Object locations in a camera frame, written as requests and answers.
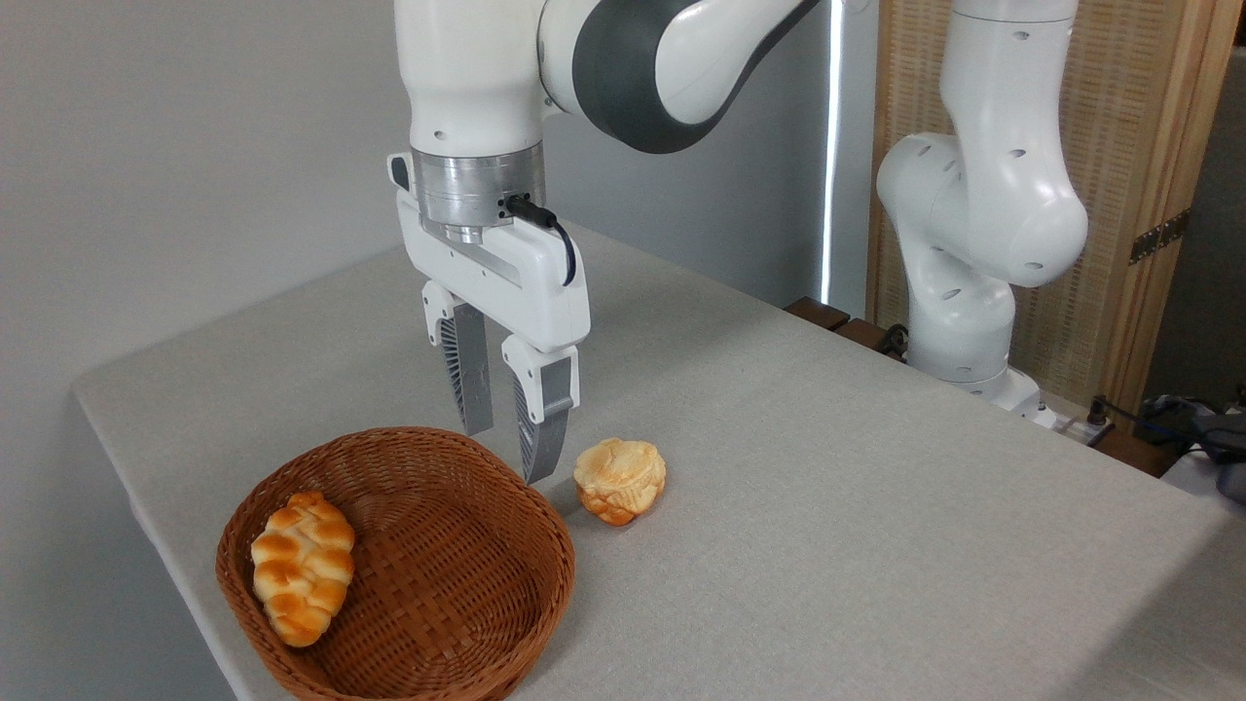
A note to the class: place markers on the grey tablecloth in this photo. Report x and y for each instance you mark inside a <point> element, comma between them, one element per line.
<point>827,506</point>

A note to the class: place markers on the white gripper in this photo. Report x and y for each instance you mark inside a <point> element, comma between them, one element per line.
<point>526,282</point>

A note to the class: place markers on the black grey device pile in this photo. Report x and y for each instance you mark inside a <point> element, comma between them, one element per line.
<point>1212,433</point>

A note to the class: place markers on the wooden rattan folding screen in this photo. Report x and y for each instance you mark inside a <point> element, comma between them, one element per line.
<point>1129,107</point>

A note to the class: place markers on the brown wicker basket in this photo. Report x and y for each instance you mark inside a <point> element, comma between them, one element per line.
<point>438,584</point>

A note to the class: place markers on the dark wooden block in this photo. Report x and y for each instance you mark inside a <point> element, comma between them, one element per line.
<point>818,313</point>
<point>1134,455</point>
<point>861,334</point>

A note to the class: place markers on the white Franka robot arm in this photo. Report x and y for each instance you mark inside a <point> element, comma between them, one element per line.
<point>467,78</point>

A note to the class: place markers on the dark metal screen hinge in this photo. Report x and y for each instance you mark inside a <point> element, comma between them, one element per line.
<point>1158,237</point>

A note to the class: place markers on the braided bread loaf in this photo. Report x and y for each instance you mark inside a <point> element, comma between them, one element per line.
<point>302,570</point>

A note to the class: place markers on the round bread roll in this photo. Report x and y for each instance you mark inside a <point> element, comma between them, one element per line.
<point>620,479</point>

